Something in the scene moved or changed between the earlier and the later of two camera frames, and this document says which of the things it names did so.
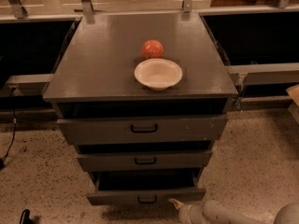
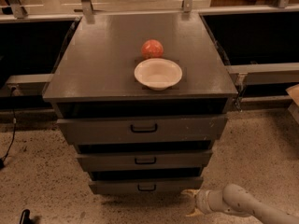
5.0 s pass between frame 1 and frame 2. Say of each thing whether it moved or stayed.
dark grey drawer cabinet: stayed
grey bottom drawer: moved
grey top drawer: stayed
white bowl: stayed
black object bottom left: stayed
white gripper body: moved
